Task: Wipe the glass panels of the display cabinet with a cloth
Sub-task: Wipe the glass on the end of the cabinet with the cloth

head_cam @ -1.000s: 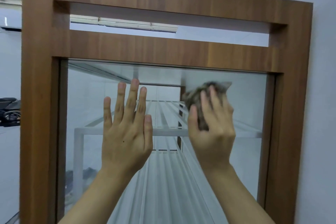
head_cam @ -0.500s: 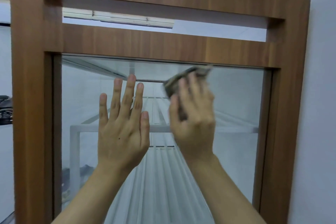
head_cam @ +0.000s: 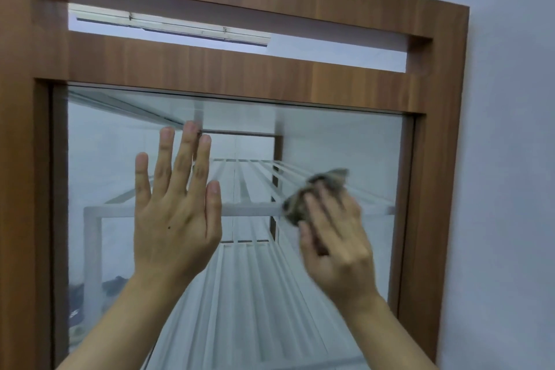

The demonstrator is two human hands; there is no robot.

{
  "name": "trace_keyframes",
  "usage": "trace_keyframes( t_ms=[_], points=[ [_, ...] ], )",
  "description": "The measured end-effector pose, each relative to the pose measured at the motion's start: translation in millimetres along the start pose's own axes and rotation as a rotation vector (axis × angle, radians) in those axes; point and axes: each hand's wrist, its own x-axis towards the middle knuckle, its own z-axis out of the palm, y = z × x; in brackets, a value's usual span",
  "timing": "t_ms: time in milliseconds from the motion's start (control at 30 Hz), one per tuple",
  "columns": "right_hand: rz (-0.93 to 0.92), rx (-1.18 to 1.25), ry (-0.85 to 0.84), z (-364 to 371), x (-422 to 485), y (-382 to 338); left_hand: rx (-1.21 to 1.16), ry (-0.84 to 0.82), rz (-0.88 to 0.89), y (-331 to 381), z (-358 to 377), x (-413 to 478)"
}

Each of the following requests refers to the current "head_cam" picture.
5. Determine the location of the glass pane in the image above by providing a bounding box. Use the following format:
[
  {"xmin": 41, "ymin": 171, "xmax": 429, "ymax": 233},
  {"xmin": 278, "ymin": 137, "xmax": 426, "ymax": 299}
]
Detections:
[{"xmin": 52, "ymin": 84, "xmax": 415, "ymax": 370}]

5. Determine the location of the person's right hand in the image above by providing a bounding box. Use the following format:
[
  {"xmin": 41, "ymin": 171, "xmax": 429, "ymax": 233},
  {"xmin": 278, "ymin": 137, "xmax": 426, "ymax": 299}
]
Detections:
[{"xmin": 298, "ymin": 181, "xmax": 383, "ymax": 302}]

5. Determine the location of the white ceiling light fixture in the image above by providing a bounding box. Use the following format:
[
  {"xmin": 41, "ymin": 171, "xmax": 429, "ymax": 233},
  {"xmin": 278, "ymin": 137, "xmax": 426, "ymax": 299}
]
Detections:
[{"xmin": 69, "ymin": 4, "xmax": 273, "ymax": 48}]

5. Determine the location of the grey patterned cleaning cloth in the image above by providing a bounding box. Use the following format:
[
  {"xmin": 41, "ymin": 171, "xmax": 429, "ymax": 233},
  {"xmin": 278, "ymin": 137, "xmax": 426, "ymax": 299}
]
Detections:
[{"xmin": 282, "ymin": 168, "xmax": 350, "ymax": 228}]

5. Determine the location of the person's left hand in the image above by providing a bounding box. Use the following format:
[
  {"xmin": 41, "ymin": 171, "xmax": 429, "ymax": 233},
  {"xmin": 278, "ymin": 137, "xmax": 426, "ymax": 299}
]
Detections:
[{"xmin": 134, "ymin": 121, "xmax": 223, "ymax": 284}]

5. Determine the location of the person's left forearm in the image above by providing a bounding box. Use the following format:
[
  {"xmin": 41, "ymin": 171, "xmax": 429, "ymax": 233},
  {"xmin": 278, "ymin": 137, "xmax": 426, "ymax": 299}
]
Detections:
[{"xmin": 56, "ymin": 272, "xmax": 205, "ymax": 370}]

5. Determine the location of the person's right forearm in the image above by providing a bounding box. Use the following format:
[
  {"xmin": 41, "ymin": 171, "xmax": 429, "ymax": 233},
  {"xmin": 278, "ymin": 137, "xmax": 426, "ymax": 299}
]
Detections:
[{"xmin": 334, "ymin": 291, "xmax": 439, "ymax": 370}]

